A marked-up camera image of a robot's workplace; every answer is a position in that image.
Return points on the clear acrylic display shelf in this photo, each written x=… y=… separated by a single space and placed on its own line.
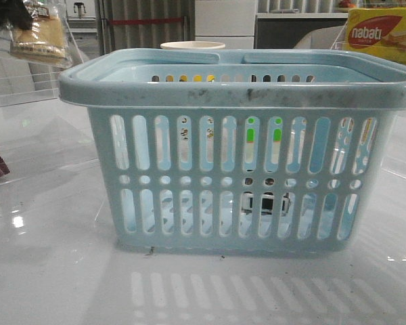
x=38 y=133

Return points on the light blue plastic basket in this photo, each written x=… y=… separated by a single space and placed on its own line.
x=181 y=135

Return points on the yellow nabati wafer box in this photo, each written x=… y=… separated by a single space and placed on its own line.
x=377 y=32

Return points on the packaged bread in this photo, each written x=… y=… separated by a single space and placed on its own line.
x=45 y=40

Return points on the yellow popcorn paper cup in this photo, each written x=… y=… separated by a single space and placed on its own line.
x=193 y=45

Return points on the white cabinet in background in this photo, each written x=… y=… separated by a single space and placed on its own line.
x=228 y=22

